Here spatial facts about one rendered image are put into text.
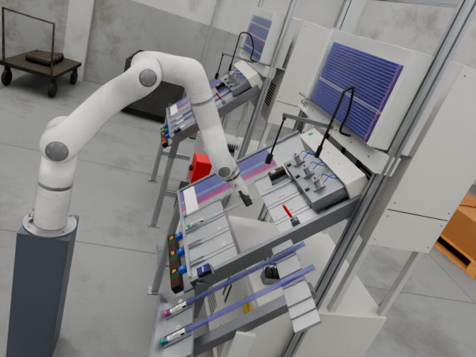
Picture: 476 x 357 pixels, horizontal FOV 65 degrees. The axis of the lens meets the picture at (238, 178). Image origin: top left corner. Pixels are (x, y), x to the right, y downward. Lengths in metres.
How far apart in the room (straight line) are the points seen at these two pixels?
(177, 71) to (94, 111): 0.31
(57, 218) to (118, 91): 0.55
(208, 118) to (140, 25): 4.78
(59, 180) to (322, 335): 1.29
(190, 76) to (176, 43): 4.78
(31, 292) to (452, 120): 1.71
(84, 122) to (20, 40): 5.17
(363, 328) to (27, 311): 1.46
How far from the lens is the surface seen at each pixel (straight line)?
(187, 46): 6.14
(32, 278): 1.73
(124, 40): 6.18
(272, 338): 1.79
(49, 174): 1.49
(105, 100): 1.37
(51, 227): 1.60
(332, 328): 1.87
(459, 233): 4.70
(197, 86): 1.38
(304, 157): 1.68
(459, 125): 1.54
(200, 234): 1.66
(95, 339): 2.17
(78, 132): 1.38
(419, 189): 1.57
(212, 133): 1.43
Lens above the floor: 1.66
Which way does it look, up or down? 23 degrees down
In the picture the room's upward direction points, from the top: 19 degrees clockwise
